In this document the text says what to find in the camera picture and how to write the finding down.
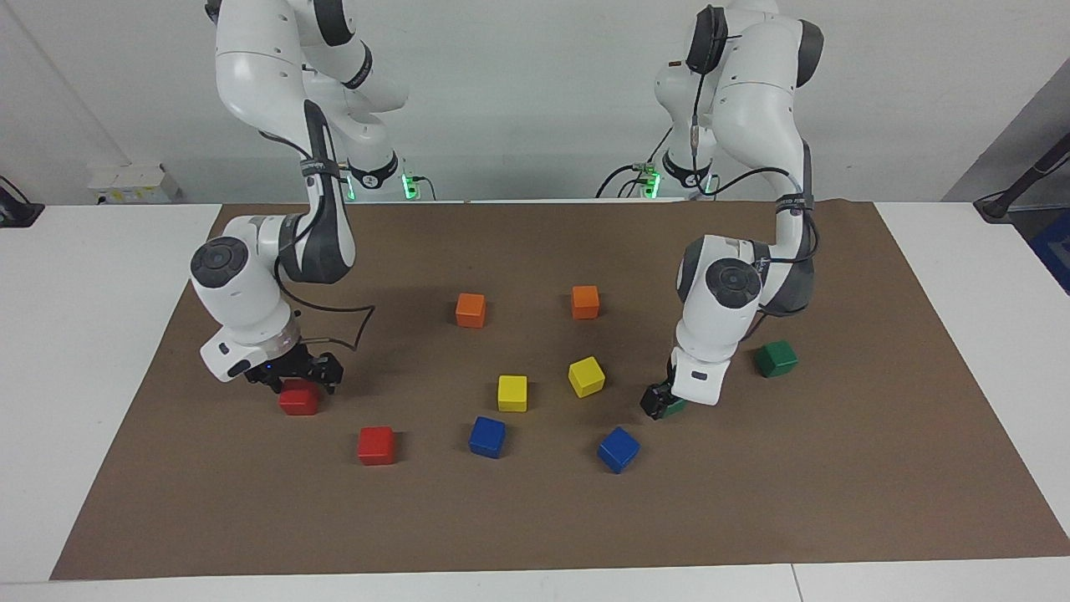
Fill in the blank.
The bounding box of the blue floor object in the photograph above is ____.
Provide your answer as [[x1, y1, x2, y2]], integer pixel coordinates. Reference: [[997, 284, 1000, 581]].
[[1030, 209, 1070, 295]]

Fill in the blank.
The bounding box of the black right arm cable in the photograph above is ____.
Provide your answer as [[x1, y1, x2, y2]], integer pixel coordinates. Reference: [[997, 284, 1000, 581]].
[[259, 125, 375, 354]]

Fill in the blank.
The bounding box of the brown table mat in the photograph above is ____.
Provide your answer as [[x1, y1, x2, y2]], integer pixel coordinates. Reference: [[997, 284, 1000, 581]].
[[50, 201, 1070, 581]]

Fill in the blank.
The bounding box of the red wooden cube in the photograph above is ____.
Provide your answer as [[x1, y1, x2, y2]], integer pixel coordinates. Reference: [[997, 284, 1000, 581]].
[[278, 379, 321, 416], [357, 426, 396, 467]]

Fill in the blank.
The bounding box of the black stand foot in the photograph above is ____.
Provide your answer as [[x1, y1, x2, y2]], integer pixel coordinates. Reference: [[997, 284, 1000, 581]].
[[974, 132, 1070, 223]]

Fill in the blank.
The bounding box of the white labelled box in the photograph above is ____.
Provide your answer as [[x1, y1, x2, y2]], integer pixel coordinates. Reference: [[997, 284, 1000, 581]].
[[87, 162, 181, 205]]

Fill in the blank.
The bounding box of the black left arm base cable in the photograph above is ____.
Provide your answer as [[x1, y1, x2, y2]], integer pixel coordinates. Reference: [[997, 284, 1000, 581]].
[[595, 125, 675, 200]]

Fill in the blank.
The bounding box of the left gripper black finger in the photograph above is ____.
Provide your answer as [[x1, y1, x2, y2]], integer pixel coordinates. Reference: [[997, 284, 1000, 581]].
[[639, 382, 672, 422]]

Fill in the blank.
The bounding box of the blue wooden cube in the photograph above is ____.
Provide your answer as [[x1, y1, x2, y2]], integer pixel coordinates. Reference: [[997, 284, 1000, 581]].
[[468, 416, 507, 459], [597, 426, 641, 474]]

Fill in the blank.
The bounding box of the black device at table edge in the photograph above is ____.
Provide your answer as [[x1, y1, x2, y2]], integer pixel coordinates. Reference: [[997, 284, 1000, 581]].
[[0, 176, 45, 228]]

